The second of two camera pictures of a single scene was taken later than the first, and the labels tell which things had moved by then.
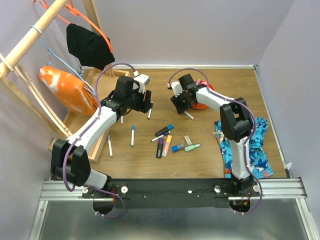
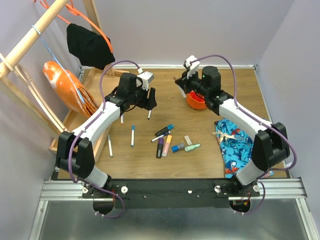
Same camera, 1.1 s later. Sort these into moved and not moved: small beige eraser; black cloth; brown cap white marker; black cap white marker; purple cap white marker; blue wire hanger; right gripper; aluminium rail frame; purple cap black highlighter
Moved: brown cap white marker; blue wire hanger; right gripper
Not moved: black cap white marker; purple cap white marker; purple cap black highlighter; aluminium rail frame; small beige eraser; black cloth
